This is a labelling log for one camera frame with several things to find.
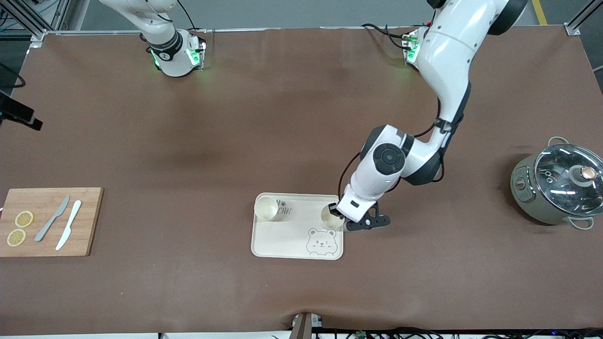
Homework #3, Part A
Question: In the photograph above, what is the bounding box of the white plastic cup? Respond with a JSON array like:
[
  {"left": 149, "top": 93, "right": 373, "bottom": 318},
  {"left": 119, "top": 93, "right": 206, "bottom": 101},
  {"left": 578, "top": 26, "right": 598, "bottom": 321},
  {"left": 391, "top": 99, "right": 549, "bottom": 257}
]
[
  {"left": 254, "top": 196, "right": 279, "bottom": 222},
  {"left": 320, "top": 203, "right": 345, "bottom": 230}
]

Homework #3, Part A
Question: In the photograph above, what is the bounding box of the cream tray with bear print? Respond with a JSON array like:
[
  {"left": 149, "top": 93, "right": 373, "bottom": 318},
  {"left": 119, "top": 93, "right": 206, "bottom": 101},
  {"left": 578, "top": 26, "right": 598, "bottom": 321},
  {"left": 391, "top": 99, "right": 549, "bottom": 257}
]
[{"left": 251, "top": 192, "right": 344, "bottom": 260}]

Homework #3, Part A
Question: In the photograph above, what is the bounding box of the grey plastic knife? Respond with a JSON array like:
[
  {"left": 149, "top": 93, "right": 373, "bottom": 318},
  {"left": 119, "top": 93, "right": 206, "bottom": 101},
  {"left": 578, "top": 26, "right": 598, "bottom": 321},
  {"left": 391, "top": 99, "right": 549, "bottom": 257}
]
[{"left": 34, "top": 195, "right": 71, "bottom": 242}]

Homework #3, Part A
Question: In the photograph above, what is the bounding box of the white plastic knife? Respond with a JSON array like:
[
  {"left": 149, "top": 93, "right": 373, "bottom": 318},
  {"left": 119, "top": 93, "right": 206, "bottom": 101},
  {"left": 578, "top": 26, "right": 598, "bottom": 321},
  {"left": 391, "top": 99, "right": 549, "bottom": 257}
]
[{"left": 55, "top": 200, "right": 82, "bottom": 251}]

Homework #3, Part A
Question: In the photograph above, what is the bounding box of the bamboo cutting board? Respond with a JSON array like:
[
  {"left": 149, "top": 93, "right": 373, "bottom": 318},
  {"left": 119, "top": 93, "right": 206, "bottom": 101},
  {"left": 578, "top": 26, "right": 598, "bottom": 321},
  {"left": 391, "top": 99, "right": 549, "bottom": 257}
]
[{"left": 0, "top": 187, "right": 104, "bottom": 258}]

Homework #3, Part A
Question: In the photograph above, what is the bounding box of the brown table cover mat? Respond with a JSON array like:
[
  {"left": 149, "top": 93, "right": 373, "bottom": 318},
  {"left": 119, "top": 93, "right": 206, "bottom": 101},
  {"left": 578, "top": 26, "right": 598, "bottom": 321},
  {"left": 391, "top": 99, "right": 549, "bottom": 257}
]
[{"left": 0, "top": 26, "right": 603, "bottom": 336}]

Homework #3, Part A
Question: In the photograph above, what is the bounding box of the grey-green electric cooking pot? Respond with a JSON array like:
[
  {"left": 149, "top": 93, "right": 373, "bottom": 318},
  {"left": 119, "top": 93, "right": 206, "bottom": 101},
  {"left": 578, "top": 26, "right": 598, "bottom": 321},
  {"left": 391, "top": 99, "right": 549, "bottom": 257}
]
[{"left": 510, "top": 137, "right": 603, "bottom": 230}]

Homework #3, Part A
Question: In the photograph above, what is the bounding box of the glass pot lid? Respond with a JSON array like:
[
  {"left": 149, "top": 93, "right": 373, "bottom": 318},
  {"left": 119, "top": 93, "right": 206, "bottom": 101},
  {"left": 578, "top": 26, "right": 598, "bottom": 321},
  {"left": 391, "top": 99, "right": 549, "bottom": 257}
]
[{"left": 534, "top": 144, "right": 603, "bottom": 218}]

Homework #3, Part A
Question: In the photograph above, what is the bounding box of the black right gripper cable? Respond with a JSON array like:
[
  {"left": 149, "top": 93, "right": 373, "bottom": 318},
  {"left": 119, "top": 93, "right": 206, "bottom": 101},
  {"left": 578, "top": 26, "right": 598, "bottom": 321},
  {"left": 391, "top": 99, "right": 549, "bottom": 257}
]
[{"left": 0, "top": 64, "right": 26, "bottom": 89}]

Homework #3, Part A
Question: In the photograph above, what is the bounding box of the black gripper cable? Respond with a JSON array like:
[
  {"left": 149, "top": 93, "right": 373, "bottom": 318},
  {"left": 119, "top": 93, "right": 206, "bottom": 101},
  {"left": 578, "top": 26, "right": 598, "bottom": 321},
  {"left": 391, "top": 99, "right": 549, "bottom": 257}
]
[
  {"left": 0, "top": 64, "right": 26, "bottom": 89},
  {"left": 337, "top": 97, "right": 467, "bottom": 191}
]

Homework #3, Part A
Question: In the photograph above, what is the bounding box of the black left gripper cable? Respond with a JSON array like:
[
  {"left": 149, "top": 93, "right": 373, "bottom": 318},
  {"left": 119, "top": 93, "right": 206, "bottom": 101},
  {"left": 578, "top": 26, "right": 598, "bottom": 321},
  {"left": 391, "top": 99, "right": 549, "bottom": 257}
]
[{"left": 337, "top": 97, "right": 467, "bottom": 191}]

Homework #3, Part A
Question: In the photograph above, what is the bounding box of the aluminium frame post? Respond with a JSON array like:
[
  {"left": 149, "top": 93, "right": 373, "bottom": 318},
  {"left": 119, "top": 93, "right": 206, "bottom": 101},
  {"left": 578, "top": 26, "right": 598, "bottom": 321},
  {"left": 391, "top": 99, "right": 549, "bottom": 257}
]
[
  {"left": 0, "top": 0, "right": 71, "bottom": 45},
  {"left": 563, "top": 0, "right": 603, "bottom": 36}
]

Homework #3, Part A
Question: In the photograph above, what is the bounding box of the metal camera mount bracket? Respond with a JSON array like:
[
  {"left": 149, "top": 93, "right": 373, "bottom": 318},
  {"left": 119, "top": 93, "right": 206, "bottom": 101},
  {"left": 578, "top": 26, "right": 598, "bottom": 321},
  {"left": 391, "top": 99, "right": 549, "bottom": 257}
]
[{"left": 288, "top": 312, "right": 326, "bottom": 339}]

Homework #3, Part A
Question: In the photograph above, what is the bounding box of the black arm base cable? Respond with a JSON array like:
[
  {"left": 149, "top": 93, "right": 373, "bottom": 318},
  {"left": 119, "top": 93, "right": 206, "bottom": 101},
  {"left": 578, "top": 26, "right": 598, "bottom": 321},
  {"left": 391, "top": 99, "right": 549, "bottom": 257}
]
[
  {"left": 360, "top": 23, "right": 410, "bottom": 50},
  {"left": 177, "top": 0, "right": 208, "bottom": 33}
]

